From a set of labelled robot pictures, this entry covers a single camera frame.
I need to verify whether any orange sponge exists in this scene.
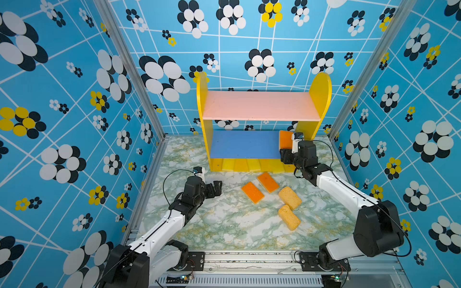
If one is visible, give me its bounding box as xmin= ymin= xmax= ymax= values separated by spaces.
xmin=241 ymin=182 xmax=265 ymax=204
xmin=257 ymin=172 xmax=280 ymax=193
xmin=279 ymin=131 xmax=294 ymax=151

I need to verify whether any tan sponge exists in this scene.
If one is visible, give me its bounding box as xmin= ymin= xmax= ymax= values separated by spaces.
xmin=278 ymin=205 xmax=301 ymax=231
xmin=279 ymin=187 xmax=302 ymax=211

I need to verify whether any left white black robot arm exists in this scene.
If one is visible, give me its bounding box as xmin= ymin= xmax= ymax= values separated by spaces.
xmin=95 ymin=174 xmax=223 ymax=288

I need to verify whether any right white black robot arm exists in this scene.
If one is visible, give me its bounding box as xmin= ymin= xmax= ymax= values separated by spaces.
xmin=279 ymin=140 xmax=409 ymax=270

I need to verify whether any yellow shelf with coloured boards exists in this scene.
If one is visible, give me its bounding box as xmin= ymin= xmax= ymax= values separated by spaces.
xmin=196 ymin=72 xmax=333 ymax=174

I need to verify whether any tan sponge front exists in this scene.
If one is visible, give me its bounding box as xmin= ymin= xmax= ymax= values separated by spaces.
xmin=278 ymin=205 xmax=301 ymax=231

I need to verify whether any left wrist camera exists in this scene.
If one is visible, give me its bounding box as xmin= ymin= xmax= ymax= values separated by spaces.
xmin=193 ymin=166 xmax=205 ymax=184

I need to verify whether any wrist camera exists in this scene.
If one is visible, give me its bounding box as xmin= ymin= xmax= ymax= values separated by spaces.
xmin=291 ymin=132 xmax=304 ymax=154
xmin=193 ymin=166 xmax=205 ymax=184

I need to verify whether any left black cable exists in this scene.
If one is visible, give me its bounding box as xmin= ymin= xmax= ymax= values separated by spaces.
xmin=162 ymin=169 xmax=195 ymax=213

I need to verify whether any black cable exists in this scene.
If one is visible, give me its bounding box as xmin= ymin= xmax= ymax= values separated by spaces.
xmin=162 ymin=169 xmax=195 ymax=213
xmin=313 ymin=139 xmax=412 ymax=258

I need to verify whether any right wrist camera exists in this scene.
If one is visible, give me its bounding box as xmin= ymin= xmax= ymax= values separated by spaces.
xmin=291 ymin=132 xmax=304 ymax=154

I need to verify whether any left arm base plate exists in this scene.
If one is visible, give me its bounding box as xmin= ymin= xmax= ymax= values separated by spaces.
xmin=174 ymin=252 xmax=206 ymax=272

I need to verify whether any aluminium front rail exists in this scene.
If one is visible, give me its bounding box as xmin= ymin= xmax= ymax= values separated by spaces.
xmin=149 ymin=250 xmax=411 ymax=288

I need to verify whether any right black cable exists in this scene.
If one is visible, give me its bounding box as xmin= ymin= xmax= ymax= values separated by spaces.
xmin=313 ymin=139 xmax=412 ymax=258

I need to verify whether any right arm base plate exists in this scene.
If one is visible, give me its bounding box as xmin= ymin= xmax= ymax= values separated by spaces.
xmin=294 ymin=252 xmax=351 ymax=272

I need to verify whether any right aluminium corner post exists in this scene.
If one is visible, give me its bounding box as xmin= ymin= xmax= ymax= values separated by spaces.
xmin=328 ymin=0 xmax=417 ymax=141

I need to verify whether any aluminium corner post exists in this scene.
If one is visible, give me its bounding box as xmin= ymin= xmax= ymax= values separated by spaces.
xmin=94 ymin=0 xmax=166 ymax=143
xmin=328 ymin=0 xmax=417 ymax=141

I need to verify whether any left aluminium corner post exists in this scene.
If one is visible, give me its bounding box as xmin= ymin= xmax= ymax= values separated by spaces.
xmin=94 ymin=0 xmax=166 ymax=143

